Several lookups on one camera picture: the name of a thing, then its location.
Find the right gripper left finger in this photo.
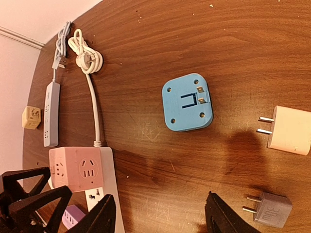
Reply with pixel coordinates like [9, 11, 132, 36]
[67, 194, 116, 233]

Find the purple power strip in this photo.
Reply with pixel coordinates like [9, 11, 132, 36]
[62, 205, 85, 230]

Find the salmon pink plug adapter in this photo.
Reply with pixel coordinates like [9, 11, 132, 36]
[257, 105, 311, 155]

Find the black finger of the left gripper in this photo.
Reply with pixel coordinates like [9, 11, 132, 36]
[8, 186, 72, 233]

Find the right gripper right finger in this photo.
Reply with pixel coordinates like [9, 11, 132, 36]
[205, 191, 260, 233]

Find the beige cube socket adapter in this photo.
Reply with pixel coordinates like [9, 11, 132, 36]
[22, 106, 41, 130]

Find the blue square adapter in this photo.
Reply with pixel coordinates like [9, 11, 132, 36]
[162, 73, 213, 132]

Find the white looped strip cable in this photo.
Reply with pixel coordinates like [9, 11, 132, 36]
[67, 28, 105, 148]

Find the light blue power strip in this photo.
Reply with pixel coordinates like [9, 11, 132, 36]
[43, 82, 60, 147]

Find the left aluminium frame post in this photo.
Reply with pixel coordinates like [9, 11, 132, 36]
[0, 26, 45, 50]

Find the dark grey plug adapter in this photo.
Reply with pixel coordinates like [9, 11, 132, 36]
[242, 192, 293, 229]

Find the white power strip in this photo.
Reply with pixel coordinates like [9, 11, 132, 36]
[85, 147, 125, 233]

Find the light blue strip cable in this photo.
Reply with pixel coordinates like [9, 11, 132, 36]
[52, 21, 71, 83]

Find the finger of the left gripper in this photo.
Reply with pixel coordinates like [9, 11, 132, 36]
[0, 167, 51, 201]

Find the pink cube adapter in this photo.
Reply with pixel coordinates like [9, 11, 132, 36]
[49, 147, 104, 193]

